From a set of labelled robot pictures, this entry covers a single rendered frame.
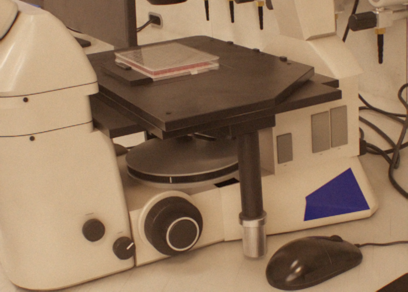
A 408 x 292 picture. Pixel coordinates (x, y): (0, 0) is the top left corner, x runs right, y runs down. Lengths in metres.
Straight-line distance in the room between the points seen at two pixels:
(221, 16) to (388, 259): 1.25
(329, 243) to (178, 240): 0.16
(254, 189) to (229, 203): 0.08
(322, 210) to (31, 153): 0.35
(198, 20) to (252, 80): 1.34
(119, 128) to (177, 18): 1.53
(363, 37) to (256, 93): 0.75
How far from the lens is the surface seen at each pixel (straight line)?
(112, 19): 1.19
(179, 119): 0.66
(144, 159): 0.91
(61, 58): 0.73
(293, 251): 0.77
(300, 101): 0.73
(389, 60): 1.40
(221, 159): 0.88
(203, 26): 2.08
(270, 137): 0.86
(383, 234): 0.88
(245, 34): 1.86
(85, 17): 1.33
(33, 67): 0.73
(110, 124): 0.74
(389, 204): 0.96
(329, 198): 0.89
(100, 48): 2.15
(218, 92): 0.74
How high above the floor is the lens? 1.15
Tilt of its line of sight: 18 degrees down
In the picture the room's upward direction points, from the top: 5 degrees counter-clockwise
